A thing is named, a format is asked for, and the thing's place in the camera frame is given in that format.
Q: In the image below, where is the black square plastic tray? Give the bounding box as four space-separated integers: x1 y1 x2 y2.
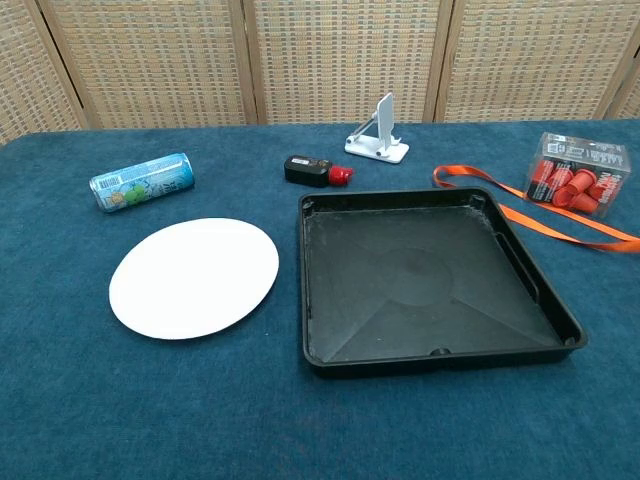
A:
297 186 589 380

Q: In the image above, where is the white folding phone stand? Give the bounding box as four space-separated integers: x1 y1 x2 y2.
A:
343 92 410 163

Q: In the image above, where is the woven folding screen panel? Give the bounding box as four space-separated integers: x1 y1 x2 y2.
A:
37 0 259 130
242 0 454 126
0 0 91 146
434 0 639 124
607 39 640 121

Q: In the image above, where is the orange lanyard ribbon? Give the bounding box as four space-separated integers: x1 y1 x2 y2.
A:
432 164 640 254

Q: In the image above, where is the blue table cloth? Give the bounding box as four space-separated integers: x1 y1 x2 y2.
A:
0 119 640 480

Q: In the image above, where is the white oval object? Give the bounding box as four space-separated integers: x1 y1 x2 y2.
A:
108 217 280 341

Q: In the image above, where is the black bottle with red cap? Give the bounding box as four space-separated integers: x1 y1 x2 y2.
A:
283 154 356 189

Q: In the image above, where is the blue drink can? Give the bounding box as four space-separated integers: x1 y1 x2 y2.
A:
88 152 196 214

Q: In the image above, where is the clear box of red parts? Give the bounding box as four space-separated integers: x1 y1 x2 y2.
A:
522 131 634 219

